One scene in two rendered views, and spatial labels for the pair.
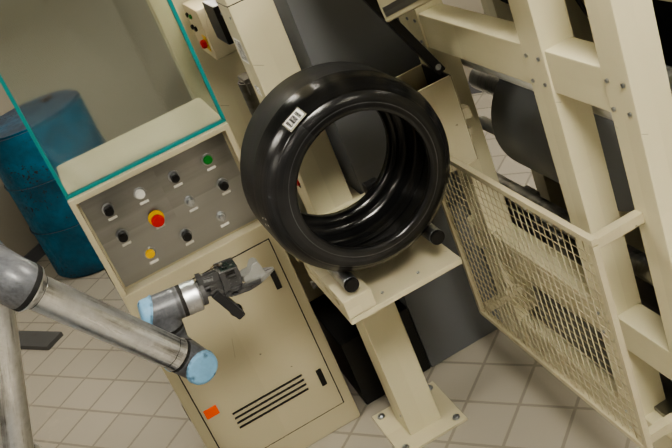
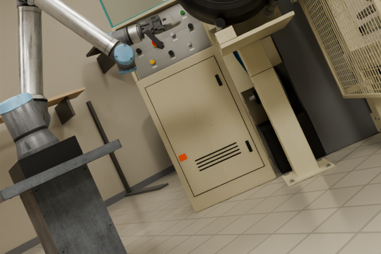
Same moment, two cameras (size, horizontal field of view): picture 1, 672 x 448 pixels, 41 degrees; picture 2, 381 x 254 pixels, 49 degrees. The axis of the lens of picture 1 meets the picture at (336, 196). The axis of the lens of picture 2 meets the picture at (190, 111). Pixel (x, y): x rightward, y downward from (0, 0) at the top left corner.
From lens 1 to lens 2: 1.68 m
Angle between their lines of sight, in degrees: 32
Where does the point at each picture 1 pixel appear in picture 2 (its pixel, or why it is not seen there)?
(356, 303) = (223, 34)
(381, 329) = (271, 97)
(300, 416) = (236, 170)
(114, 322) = (75, 16)
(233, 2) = not seen: outside the picture
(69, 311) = (50, 4)
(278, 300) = (220, 93)
